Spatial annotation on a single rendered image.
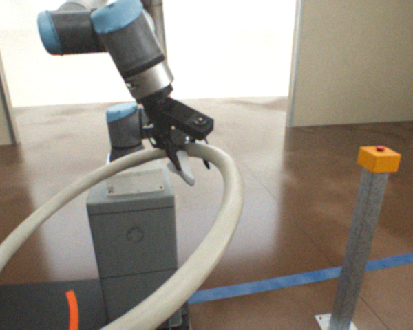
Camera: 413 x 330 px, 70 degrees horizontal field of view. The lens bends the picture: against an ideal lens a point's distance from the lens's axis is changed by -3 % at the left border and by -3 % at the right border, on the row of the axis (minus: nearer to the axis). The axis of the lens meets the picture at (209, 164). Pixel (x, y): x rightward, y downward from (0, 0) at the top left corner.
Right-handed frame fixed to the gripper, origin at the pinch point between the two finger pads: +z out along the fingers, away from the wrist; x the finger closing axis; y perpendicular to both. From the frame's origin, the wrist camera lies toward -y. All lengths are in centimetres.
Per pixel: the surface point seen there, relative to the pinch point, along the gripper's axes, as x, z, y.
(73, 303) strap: 34, 92, 134
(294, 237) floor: -111, 161, 72
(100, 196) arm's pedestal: -4, 26, 83
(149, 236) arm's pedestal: -8, 53, 72
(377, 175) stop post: -77, 59, -10
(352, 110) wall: -534, 267, 171
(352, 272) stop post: -58, 107, 1
